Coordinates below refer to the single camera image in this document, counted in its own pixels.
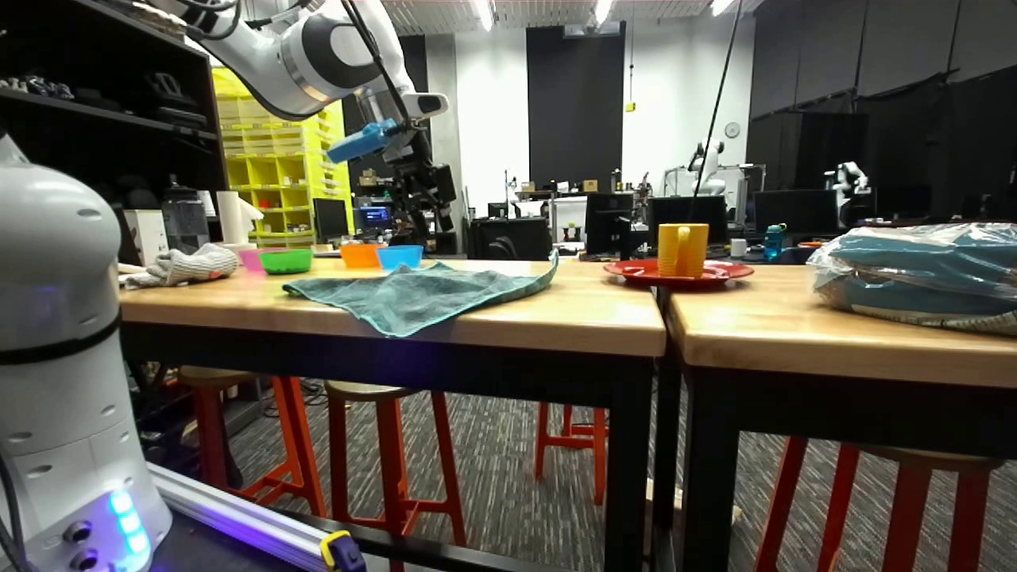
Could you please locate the bagged stack of blue cloths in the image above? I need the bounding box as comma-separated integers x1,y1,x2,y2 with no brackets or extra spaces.
806,222,1017,339

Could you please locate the black equipment box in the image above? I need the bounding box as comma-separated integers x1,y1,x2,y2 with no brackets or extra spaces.
464,215,553,264

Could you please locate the robot cart platform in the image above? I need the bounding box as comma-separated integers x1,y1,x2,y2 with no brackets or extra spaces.
147,460,370,572

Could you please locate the yellow mug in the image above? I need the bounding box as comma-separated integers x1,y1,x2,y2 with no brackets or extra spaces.
654,220,712,278

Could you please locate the red plate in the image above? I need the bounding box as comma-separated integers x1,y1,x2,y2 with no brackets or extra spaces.
608,257,757,291

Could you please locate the long wooden table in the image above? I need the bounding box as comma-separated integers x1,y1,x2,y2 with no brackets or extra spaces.
119,257,670,572

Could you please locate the black monitor behind mug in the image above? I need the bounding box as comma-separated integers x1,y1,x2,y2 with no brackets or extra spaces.
645,194,732,251

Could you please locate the small blue bottle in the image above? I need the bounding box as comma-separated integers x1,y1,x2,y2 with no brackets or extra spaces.
763,220,790,264

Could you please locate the short wooden table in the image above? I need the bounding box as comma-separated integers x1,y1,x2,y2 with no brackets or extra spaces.
664,264,1017,572

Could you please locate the green plastic bowl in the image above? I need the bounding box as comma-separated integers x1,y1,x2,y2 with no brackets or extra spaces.
259,244,319,278

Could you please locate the blue plastic bowl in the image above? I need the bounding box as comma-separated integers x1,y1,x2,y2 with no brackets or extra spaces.
379,242,427,274

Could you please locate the orange plastic bowl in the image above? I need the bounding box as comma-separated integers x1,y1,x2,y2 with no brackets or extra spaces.
341,242,385,274

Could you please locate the yellow bin shelf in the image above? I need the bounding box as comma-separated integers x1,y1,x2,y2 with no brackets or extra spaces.
210,61,359,251

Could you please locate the grey knitted beanie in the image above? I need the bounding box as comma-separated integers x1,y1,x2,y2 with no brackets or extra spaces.
119,242,246,291

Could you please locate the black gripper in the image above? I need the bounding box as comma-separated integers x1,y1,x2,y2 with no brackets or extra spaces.
380,116,446,215

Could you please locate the wooden stool with red legs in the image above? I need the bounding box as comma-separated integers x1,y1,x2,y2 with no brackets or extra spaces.
323,377,472,548
531,397,614,509
173,361,329,521
757,439,1004,572

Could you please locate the black storage shelf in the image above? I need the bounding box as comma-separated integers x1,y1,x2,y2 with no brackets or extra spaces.
0,0,231,204

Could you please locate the blue cloth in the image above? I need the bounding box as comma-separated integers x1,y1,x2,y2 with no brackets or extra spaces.
283,249,562,344

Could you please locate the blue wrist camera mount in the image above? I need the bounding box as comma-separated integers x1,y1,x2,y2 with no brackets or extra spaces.
323,116,408,166

